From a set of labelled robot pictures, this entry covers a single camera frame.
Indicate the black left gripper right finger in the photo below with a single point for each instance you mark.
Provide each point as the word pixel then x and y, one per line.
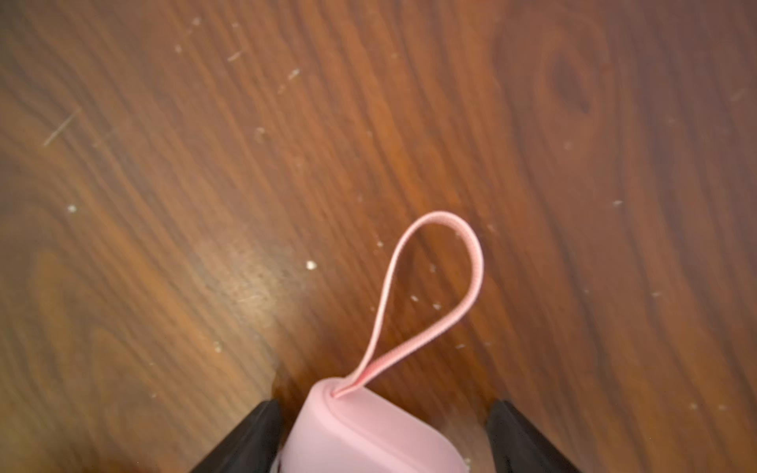
pixel 518 447

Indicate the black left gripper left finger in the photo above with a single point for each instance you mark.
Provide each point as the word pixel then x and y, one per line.
pixel 251 447

